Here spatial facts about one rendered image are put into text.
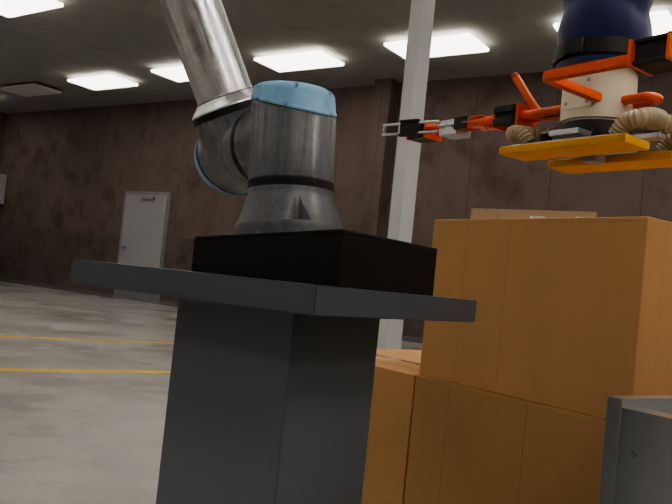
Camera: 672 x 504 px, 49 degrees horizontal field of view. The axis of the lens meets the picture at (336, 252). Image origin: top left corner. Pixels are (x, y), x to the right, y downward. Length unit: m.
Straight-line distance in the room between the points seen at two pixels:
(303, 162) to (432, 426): 0.88
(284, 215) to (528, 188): 9.54
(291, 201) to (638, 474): 0.73
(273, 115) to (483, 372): 0.83
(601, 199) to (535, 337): 8.71
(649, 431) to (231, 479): 0.68
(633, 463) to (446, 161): 10.03
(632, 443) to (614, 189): 9.04
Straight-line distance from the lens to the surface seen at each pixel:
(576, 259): 1.62
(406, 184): 5.08
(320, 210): 1.23
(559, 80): 1.72
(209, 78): 1.43
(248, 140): 1.31
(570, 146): 1.76
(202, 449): 1.25
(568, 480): 1.64
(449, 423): 1.84
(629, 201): 10.26
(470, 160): 11.09
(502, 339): 1.74
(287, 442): 1.15
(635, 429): 1.36
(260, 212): 1.22
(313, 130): 1.26
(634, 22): 1.89
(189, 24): 1.44
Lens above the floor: 0.75
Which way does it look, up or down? 2 degrees up
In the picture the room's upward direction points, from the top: 6 degrees clockwise
